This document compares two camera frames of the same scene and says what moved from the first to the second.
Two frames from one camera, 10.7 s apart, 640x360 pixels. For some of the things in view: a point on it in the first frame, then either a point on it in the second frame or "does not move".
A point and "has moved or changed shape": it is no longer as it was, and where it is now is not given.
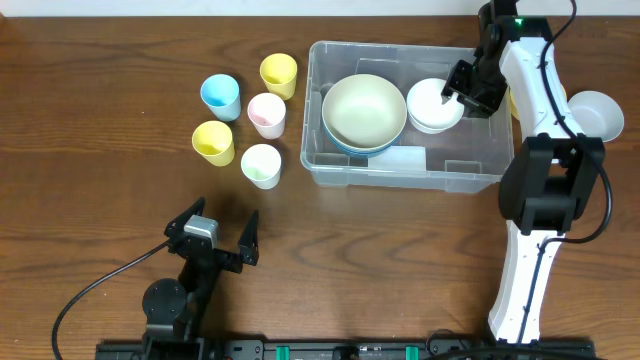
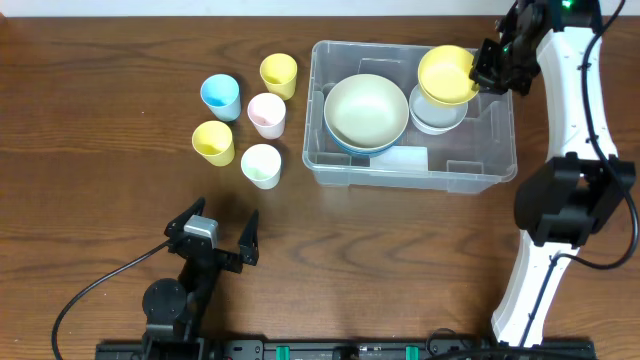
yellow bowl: x=513 y=106 to x=445 y=74
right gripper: x=476 y=100 to x=488 y=70
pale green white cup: x=261 y=163 does not move
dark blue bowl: x=362 y=152 does not move
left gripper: x=220 y=255 does not move
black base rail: x=347 y=349 does not move
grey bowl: x=593 y=114 has moved or changed shape
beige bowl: x=364 y=111 does not move
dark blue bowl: x=360 y=152 does not move
